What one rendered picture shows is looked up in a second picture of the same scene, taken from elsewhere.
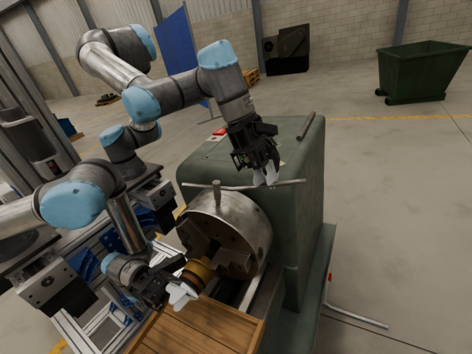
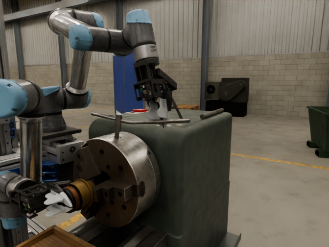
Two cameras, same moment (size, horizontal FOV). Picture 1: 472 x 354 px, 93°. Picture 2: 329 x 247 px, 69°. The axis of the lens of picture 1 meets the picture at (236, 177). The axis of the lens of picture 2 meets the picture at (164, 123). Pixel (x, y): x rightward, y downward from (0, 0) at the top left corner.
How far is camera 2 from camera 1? 0.35 m
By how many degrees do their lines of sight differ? 22
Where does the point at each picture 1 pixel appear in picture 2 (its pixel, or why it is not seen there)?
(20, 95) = not seen: outside the picture
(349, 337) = not seen: outside the picture
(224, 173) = (130, 126)
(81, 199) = (11, 91)
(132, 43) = (88, 21)
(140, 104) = (79, 32)
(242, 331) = not seen: outside the picture
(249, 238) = (134, 167)
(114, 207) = (28, 128)
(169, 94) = (101, 35)
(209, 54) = (133, 13)
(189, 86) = (117, 36)
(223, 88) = (137, 36)
